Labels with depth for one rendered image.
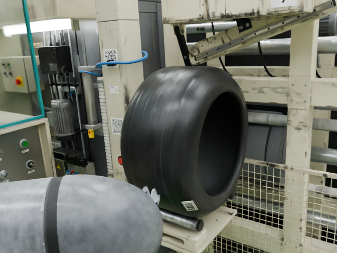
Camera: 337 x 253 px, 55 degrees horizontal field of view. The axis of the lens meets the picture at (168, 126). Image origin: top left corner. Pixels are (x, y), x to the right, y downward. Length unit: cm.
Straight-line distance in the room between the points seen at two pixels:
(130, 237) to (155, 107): 72
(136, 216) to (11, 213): 14
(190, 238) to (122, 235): 88
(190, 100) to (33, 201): 74
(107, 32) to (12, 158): 66
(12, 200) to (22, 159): 114
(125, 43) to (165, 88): 33
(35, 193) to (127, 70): 101
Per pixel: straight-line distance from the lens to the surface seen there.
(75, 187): 39
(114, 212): 39
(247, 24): 147
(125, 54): 135
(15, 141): 151
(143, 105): 111
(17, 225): 39
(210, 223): 146
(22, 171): 156
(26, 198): 40
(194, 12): 144
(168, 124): 103
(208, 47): 156
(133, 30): 139
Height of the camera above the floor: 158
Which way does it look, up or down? 15 degrees down
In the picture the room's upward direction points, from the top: 3 degrees counter-clockwise
